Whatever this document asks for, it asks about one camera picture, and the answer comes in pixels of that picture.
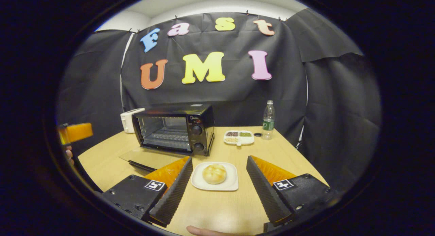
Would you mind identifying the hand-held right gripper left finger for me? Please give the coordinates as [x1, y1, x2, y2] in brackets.
[102, 156, 193, 228]

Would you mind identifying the white square plate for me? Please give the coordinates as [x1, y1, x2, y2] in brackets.
[191, 162, 239, 191]

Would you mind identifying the white toaster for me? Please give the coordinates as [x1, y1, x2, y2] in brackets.
[120, 108, 145, 133]

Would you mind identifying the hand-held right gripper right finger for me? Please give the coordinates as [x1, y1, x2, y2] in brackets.
[246, 156, 340, 227]

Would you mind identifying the round bread bun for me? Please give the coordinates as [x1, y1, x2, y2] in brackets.
[202, 164, 227, 185]

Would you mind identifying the black backdrop cloth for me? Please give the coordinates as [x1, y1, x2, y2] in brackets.
[56, 8, 383, 192]

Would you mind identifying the white divided grain dish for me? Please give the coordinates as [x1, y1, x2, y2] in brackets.
[224, 130, 255, 146]

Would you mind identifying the clear plastic water bottle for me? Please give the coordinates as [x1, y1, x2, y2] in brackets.
[262, 100, 275, 140]

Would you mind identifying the black electric oven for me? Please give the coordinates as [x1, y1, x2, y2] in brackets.
[119, 104, 215, 172]

